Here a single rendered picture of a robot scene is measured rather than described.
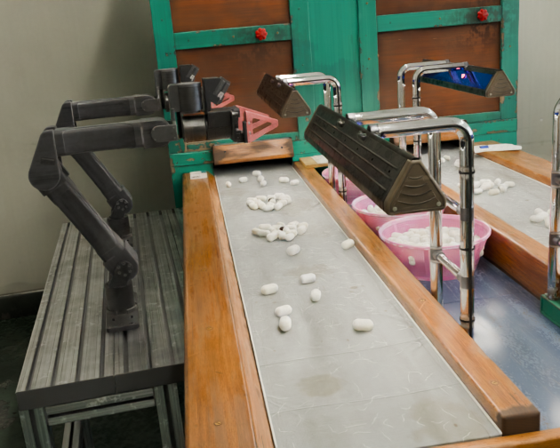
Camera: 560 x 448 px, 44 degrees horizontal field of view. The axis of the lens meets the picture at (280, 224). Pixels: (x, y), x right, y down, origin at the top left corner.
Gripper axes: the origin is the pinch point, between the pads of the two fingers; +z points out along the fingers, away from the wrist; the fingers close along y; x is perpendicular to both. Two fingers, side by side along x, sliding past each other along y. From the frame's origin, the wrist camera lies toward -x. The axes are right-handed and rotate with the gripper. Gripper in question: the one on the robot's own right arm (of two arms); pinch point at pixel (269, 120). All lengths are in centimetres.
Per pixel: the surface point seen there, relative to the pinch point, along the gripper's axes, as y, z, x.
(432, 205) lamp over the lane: -74, 5, 2
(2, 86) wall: 181, -84, -1
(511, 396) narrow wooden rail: -76, 16, 31
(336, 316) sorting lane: -36.1, 2.9, 33.2
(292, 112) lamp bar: 23.1, 10.7, 1.7
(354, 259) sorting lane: -7.0, 16.3, 33.1
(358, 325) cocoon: -44, 5, 32
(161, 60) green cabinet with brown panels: 104, -17, -10
